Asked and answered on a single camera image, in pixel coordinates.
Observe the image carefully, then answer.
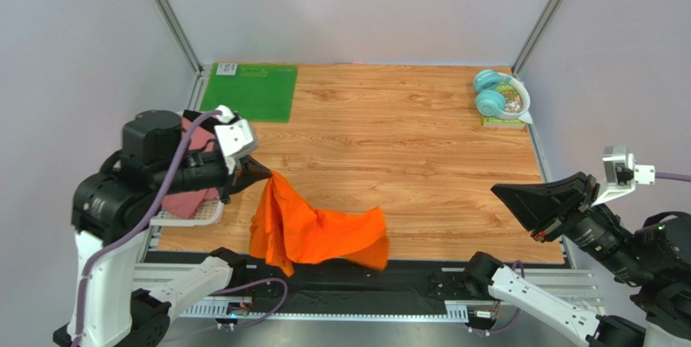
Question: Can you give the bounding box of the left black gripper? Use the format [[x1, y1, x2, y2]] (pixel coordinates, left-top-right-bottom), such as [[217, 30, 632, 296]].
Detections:
[[157, 149, 274, 202]]

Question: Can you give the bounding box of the orange t shirt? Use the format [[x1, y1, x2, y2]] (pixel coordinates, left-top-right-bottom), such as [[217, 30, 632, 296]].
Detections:
[[248, 171, 389, 277]]

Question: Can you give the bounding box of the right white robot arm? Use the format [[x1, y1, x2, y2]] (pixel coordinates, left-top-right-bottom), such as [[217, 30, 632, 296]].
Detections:
[[463, 172, 690, 346]]

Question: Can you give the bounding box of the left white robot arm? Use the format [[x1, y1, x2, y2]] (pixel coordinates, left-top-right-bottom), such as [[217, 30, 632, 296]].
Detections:
[[53, 106, 271, 346]]

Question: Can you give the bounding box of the white plastic basket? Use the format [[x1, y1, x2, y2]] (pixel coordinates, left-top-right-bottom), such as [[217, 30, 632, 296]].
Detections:
[[149, 199, 225, 228]]

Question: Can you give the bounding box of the pink t shirt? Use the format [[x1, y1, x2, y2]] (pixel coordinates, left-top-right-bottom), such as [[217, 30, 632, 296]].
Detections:
[[161, 126, 218, 220]]

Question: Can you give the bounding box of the black t shirt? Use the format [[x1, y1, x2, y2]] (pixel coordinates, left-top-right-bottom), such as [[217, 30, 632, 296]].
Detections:
[[182, 109, 204, 123]]

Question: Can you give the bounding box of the green cutting mat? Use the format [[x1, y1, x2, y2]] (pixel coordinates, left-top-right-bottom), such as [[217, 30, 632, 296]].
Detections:
[[200, 62, 298, 123]]

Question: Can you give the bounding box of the colourful book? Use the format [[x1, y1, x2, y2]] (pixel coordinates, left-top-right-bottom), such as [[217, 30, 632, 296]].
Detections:
[[480, 73, 528, 131]]

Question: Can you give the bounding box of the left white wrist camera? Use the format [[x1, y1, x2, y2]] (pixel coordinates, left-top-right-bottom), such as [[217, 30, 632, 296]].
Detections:
[[214, 105, 260, 172]]

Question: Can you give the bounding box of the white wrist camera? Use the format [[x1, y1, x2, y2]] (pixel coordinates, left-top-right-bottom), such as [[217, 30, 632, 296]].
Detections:
[[214, 105, 260, 172], [591, 145, 655, 207]]

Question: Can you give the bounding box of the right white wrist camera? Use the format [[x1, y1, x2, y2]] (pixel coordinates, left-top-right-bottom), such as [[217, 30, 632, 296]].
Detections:
[[591, 145, 655, 207]]

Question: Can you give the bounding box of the aluminium frame rail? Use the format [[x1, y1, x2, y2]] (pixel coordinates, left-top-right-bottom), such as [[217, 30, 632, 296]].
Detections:
[[97, 262, 611, 347]]

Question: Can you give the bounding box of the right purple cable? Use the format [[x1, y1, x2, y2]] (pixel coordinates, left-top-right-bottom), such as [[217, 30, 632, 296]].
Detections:
[[466, 171, 691, 336]]

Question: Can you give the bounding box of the purple cable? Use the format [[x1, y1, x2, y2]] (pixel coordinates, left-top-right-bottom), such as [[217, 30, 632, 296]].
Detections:
[[70, 109, 290, 347], [466, 171, 691, 336]]

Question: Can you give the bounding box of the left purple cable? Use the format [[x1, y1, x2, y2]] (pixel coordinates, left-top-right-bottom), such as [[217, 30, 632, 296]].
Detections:
[[70, 109, 290, 347]]

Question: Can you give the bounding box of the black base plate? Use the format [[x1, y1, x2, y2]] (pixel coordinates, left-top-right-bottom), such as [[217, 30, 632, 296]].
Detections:
[[143, 250, 519, 315]]

